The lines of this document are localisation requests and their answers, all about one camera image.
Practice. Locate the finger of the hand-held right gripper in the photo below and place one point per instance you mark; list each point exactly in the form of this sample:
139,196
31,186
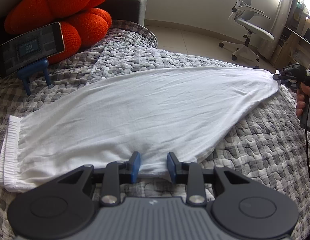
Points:
282,77
288,69

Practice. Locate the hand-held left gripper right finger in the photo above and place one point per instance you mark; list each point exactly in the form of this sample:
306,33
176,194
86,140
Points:
172,166

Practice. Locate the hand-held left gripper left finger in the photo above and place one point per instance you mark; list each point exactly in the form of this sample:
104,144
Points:
135,166

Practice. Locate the white pants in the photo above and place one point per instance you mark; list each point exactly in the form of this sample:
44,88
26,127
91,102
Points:
145,110

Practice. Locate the person's right hand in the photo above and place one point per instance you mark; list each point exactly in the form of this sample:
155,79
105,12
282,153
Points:
301,100

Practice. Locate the wooden shelf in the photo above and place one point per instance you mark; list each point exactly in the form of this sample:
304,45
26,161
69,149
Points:
295,45

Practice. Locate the beige curtain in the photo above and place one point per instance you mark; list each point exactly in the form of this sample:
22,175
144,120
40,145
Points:
282,17

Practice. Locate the white office chair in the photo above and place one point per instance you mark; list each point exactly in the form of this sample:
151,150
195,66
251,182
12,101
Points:
255,27

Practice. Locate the grey checked quilt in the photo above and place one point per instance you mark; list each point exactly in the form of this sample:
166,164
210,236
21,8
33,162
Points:
257,142

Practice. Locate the blue phone stand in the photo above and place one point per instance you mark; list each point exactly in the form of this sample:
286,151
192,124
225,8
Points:
32,67

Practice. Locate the smartphone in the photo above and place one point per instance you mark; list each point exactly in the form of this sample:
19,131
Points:
30,48

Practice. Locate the grey sofa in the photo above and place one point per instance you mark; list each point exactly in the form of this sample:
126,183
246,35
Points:
130,7

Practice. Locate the orange flower-shaped cushion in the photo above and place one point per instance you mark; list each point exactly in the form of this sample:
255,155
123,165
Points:
65,2

